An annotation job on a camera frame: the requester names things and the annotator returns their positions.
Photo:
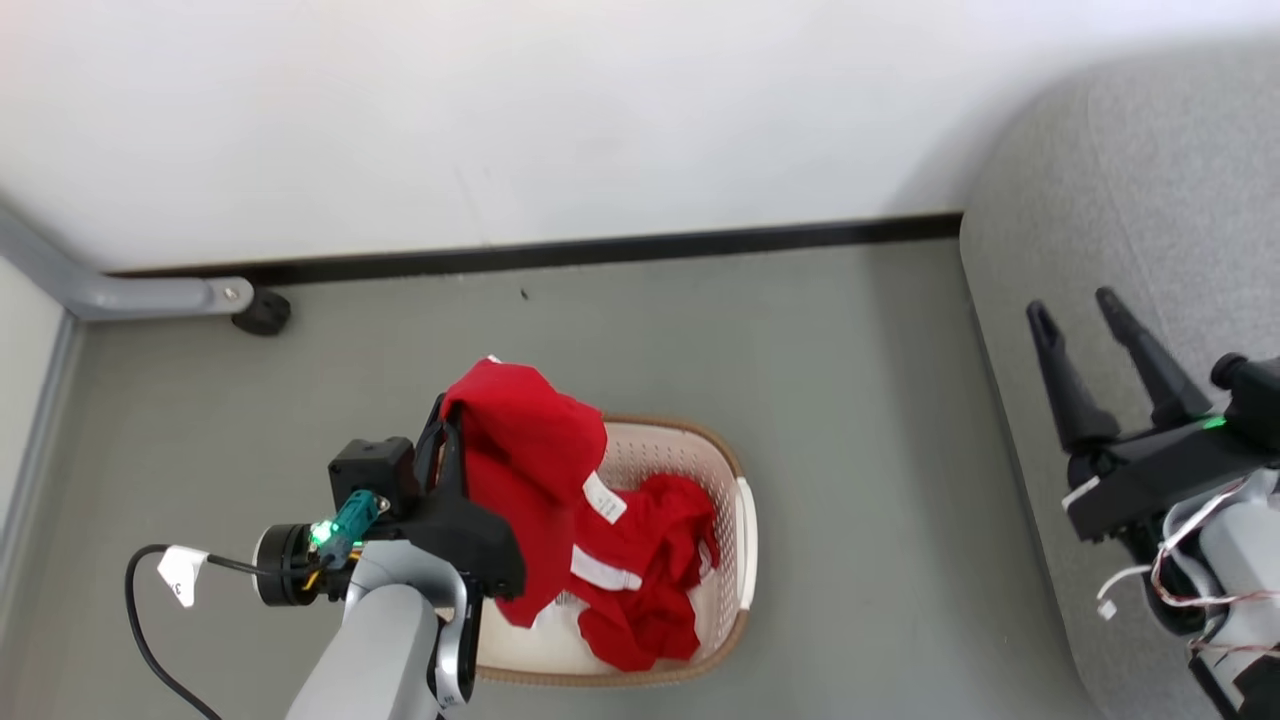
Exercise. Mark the cream perforated laundry basket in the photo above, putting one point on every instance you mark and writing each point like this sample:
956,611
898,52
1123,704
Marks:
735,560

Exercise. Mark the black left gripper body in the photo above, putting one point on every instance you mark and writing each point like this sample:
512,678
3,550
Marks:
480,550

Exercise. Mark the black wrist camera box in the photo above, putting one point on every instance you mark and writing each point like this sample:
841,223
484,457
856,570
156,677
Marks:
1255,395
372,470

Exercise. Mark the grey panel edge strip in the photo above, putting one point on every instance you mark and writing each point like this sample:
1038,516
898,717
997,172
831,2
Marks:
40,440

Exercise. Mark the black round frame foot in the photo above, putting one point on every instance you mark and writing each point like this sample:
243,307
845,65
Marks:
262,312

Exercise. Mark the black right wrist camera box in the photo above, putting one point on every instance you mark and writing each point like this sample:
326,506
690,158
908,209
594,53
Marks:
1255,395

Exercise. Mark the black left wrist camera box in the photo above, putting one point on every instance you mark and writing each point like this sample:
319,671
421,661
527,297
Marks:
372,470

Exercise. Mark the grey fabric sofa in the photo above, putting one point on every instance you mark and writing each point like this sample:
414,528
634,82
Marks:
1120,200

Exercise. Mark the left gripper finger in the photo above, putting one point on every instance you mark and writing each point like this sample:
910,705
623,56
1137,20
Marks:
430,450
453,465

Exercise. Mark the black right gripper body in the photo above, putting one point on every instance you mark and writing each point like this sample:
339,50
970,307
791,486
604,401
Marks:
1160,475

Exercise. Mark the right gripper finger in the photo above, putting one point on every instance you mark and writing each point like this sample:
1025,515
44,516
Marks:
1075,390
1155,370

